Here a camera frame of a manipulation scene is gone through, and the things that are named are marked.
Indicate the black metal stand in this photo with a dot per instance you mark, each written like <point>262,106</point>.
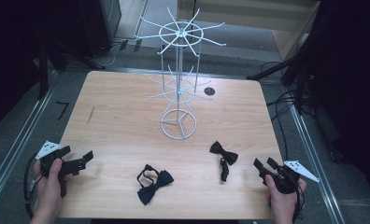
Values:
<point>49,59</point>
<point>293,71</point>

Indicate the black round table grommet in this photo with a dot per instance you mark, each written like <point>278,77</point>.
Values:
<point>209,91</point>

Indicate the person's right hand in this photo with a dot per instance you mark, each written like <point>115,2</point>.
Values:
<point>282,203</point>

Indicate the black bow tie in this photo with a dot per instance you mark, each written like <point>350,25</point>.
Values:
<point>225,157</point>
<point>152,186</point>

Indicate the person's left hand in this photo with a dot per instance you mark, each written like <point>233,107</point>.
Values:
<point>50,189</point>

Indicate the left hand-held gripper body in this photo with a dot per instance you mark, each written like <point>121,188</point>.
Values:
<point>68,167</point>

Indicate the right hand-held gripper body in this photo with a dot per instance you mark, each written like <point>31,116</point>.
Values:
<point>286,179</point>

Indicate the metal floor rail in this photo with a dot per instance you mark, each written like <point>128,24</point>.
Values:
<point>21,137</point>
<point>314,161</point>

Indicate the dark cabinet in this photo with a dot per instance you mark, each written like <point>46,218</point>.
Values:
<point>100,25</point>

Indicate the light wooden furniture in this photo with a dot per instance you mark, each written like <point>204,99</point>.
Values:
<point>251,15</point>

